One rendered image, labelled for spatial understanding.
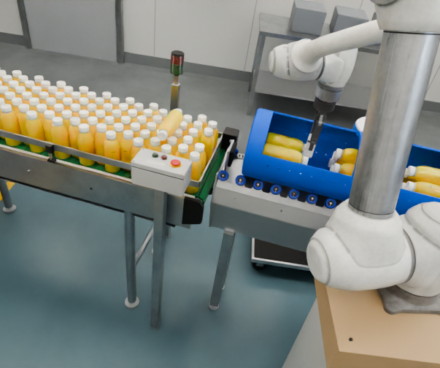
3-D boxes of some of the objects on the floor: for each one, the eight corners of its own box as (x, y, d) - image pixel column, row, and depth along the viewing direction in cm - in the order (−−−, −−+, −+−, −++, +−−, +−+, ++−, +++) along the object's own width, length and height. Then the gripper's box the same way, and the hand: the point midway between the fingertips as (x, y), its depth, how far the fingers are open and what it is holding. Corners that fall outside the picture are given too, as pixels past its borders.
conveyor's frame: (186, 326, 204) (203, 204, 148) (-74, 245, 222) (-145, 111, 167) (209, 261, 241) (230, 145, 186) (-15, 197, 260) (-57, 74, 204)
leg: (217, 312, 213) (233, 236, 175) (207, 309, 214) (222, 233, 175) (220, 303, 218) (236, 228, 179) (210, 300, 218) (225, 225, 180)
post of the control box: (157, 329, 200) (164, 186, 138) (150, 327, 201) (154, 184, 139) (160, 323, 203) (168, 180, 142) (153, 321, 204) (158, 178, 142)
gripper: (337, 111, 123) (316, 167, 138) (336, 90, 137) (318, 144, 152) (314, 106, 124) (296, 163, 139) (317, 86, 138) (300, 139, 153)
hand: (310, 146), depth 143 cm, fingers open, 5 cm apart
